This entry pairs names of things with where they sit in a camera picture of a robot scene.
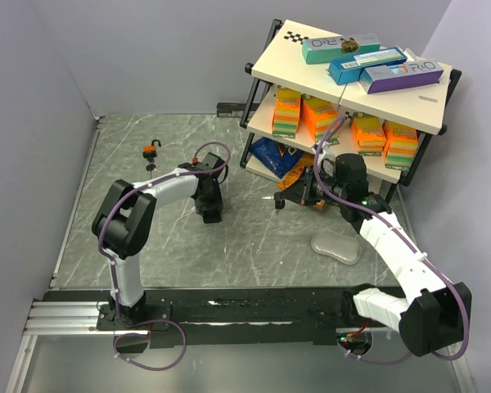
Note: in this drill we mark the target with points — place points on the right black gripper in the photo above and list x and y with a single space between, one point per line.
301 191

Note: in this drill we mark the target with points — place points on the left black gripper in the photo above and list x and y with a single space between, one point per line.
215 205

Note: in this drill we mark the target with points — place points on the black key bunch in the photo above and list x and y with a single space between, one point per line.
277 200

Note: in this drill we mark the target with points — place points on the black-headed key bunch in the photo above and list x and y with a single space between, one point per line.
151 168

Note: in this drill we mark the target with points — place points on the orange padlock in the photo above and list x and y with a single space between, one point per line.
149 152

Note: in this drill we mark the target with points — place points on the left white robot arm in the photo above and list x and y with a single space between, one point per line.
123 224

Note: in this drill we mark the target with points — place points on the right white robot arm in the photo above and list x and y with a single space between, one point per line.
434 313

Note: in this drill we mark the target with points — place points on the orange Kettle chips bag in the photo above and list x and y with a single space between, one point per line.
294 174

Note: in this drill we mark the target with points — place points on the blue chips bag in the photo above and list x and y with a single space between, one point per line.
279 158

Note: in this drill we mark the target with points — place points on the sponge pack far left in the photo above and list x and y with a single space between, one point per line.
286 113

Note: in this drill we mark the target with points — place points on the clear plastic pouch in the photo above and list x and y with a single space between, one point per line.
344 249

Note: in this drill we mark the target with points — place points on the orange sponge pack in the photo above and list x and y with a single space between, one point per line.
368 134
317 115

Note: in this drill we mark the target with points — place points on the three-tier shelf rack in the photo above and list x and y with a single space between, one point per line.
281 64

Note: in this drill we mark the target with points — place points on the black device behind shelf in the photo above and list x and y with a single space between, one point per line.
230 109

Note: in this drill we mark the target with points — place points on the sponge pack far right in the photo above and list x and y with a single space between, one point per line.
400 147

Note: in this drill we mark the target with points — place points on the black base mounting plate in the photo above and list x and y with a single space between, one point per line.
221 316

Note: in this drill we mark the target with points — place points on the blue box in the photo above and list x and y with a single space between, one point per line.
348 69

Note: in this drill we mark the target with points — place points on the teal R+O box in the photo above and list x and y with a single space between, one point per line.
324 50

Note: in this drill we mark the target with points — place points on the purple R+O box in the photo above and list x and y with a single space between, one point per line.
410 74

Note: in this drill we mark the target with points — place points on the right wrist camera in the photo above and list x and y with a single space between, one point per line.
324 153

